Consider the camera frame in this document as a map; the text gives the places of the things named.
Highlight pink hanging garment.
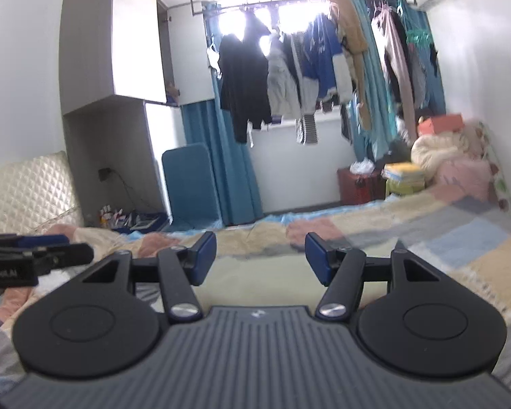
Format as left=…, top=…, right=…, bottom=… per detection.
left=372, top=4, right=416, bottom=120

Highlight blue curtain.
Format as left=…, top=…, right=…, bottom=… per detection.
left=181, top=9, right=265, bottom=227

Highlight orange box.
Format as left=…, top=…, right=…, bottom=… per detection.
left=417, top=113, right=465, bottom=137

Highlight white hanging garment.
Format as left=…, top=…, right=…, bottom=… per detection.
left=206, top=38, right=222, bottom=78

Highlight black power cable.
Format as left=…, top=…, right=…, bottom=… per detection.
left=111, top=170, right=162, bottom=218

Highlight red cabinet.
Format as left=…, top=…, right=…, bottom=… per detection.
left=337, top=166, right=386, bottom=206

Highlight pink pillow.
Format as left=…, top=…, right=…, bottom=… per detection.
left=434, top=155, right=495, bottom=201

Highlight white plastic bag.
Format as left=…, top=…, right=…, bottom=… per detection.
left=349, top=158, right=375, bottom=175

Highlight patchwork bed cover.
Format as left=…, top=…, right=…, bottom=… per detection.
left=0, top=185, right=511, bottom=384

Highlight black hanging garment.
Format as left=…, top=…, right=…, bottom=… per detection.
left=217, top=13, right=273, bottom=146

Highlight hanging clothes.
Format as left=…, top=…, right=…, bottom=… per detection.
left=349, top=0, right=446, bottom=160

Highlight cream quilted headboard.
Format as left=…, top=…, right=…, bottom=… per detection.
left=0, top=150, right=83, bottom=236

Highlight grey hanging jacket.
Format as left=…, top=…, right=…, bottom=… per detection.
left=266, top=30, right=303, bottom=122

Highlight tan hanging garment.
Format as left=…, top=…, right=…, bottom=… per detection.
left=326, top=0, right=373, bottom=133

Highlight dark grey hanging garment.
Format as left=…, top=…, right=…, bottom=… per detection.
left=409, top=9, right=439, bottom=109

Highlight floral pillow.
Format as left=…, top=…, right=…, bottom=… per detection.
left=473, top=121, right=511, bottom=218

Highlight light blue bed sheet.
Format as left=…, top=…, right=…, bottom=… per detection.
left=162, top=200, right=388, bottom=239

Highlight blue and white hanging jacket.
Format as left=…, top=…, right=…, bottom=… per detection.
left=296, top=13, right=352, bottom=113

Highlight grey wardrobe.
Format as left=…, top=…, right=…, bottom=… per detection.
left=59, top=0, right=216, bottom=227

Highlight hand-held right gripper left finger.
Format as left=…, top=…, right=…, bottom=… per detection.
left=82, top=231, right=218, bottom=323

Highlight cream duvet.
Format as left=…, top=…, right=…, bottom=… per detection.
left=411, top=130, right=473, bottom=175

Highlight blue tray of small things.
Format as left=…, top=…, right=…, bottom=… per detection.
left=100, top=207, right=171, bottom=235

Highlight striped hanging cloth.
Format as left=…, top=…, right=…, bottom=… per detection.
left=296, top=113, right=320, bottom=146

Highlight stack of yellow packets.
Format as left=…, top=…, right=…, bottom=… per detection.
left=381, top=162, right=427, bottom=197

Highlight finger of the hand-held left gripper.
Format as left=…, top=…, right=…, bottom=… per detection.
left=0, top=233, right=72, bottom=251
left=28, top=243, right=95, bottom=275

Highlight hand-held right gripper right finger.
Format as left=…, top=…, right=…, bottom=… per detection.
left=304, top=232, right=441, bottom=321

